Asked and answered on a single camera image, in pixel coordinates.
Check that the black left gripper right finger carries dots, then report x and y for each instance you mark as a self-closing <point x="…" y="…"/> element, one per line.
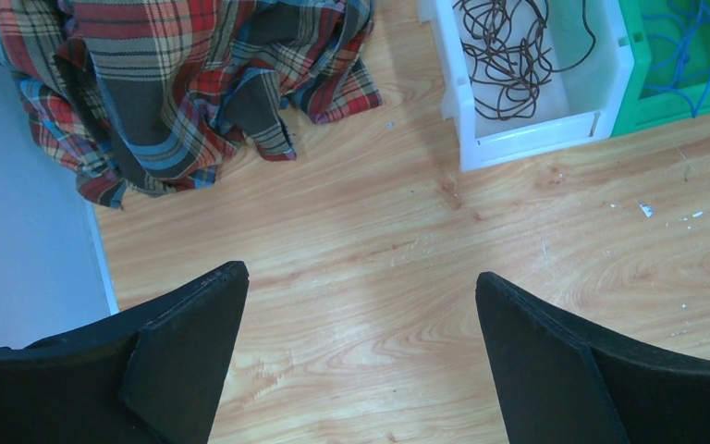
<point x="561" y="378"/>

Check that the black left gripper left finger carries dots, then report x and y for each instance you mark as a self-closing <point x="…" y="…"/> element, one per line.
<point x="153" y="373"/>

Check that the plaid flannel shirt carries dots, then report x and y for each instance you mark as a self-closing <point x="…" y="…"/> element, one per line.
<point x="155" y="96"/>

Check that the white plastic bin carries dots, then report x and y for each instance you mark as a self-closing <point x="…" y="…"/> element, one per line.
<point x="524" y="78"/>

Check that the green plastic bin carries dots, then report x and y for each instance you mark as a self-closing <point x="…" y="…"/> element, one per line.
<point x="670" y="81"/>

